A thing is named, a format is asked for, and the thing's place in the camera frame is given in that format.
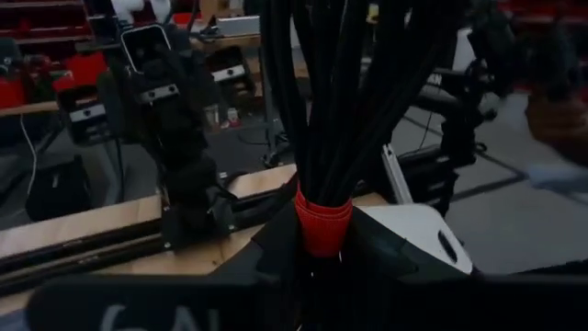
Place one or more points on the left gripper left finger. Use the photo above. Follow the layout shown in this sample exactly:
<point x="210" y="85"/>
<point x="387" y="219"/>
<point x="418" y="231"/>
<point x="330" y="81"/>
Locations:
<point x="275" y="248"/>

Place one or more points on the red storage bin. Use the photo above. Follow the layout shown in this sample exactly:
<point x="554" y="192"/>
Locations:
<point x="86" y="68"/>

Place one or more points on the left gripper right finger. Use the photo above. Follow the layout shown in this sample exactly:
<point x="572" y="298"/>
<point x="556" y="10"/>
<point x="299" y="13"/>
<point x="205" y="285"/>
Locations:
<point x="376" y="257"/>

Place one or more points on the black box on floor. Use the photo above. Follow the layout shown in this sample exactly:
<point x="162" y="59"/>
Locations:
<point x="59" y="188"/>

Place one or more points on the aluminium frame post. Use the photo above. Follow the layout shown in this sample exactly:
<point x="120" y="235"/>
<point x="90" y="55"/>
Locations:
<point x="396" y="174"/>

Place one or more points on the black table edge rail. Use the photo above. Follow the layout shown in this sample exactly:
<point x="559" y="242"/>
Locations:
<point x="92" y="248"/>

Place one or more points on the black background robot arm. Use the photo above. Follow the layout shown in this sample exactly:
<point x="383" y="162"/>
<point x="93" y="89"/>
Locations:
<point x="455" y="133"/>

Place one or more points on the grey laptop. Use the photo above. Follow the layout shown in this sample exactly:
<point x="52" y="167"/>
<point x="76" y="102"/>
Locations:
<point x="238" y="26"/>

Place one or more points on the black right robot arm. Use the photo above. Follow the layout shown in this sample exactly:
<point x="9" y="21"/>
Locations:
<point x="184" y="138"/>

